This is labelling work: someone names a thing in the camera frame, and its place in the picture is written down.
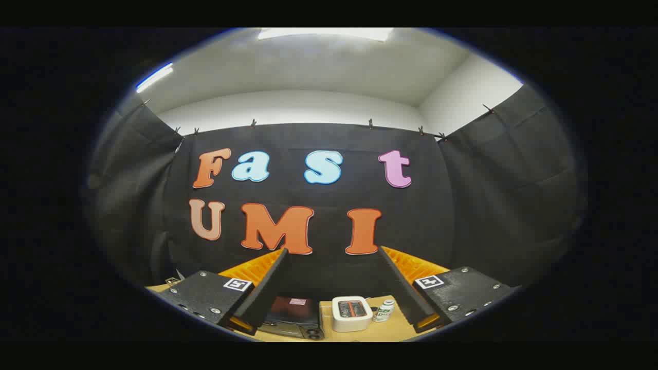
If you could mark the white pop-up toaster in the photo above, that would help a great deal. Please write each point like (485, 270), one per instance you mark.
(351, 314)

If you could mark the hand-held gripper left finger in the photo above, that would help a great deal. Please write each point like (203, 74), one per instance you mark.
(264, 288)

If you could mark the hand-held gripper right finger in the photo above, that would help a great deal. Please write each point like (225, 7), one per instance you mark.
(401, 288)

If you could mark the ceiling light strip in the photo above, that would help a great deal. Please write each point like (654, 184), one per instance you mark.
(154, 77)

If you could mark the white bottle green label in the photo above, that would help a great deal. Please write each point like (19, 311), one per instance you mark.
(384, 311)

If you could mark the black toaster oven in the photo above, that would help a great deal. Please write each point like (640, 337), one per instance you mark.
(290, 311)

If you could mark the rectangular ceiling light panel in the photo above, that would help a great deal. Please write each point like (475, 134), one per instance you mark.
(324, 34)

